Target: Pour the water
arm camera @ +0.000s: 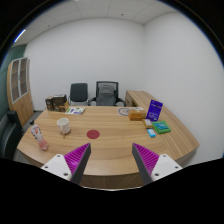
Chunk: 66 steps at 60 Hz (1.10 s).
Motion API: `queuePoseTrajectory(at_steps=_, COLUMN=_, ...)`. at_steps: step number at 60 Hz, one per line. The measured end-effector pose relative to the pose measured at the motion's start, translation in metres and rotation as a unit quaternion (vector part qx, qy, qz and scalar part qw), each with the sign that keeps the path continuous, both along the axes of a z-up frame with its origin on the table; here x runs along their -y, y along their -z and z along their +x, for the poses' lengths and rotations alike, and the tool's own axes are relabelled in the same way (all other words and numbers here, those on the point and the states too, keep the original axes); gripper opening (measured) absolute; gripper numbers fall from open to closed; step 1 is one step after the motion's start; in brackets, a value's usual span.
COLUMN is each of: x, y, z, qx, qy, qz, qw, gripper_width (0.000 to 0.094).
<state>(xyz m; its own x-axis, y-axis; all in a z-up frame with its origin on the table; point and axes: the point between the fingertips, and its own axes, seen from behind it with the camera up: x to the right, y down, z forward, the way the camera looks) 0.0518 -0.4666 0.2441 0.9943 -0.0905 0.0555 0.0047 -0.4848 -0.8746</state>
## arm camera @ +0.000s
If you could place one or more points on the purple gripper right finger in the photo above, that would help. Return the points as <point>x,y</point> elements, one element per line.
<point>152,166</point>

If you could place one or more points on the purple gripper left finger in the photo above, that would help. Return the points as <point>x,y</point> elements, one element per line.
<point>70,166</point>

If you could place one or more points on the clear plastic water bottle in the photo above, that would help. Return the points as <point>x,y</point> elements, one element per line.
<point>36,132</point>

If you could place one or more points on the small blue box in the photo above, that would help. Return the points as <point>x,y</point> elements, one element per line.
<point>151,133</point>

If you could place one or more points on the red round coaster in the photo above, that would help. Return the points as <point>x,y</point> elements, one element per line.
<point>93,134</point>

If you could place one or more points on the green flat box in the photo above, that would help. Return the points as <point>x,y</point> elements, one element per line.
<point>161,127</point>

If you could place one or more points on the white ceramic mug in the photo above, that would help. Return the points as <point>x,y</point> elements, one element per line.
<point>63,125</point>

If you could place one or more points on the small tan box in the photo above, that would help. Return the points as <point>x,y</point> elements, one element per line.
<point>147,123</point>

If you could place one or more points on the green white booklet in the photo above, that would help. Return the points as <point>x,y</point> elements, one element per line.
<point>75,110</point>

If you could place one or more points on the purple standing sign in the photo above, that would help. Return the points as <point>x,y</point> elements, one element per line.
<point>154,110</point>

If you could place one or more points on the round grey coaster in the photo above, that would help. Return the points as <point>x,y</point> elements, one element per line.
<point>124,111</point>

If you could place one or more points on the dark boxes stack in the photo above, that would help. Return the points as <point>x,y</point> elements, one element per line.
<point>58,103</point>

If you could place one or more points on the black chair at left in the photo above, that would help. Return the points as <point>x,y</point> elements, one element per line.
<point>11,133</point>

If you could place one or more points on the wooden side desk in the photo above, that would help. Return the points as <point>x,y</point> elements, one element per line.
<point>135,98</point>

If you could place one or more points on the black office chair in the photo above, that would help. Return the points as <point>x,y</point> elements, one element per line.
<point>78,93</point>

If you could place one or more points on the grey mesh office chair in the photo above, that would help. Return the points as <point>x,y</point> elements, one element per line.
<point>107,94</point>

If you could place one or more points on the wooden cabinet with glass doors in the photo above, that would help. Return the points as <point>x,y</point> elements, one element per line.
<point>18,89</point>

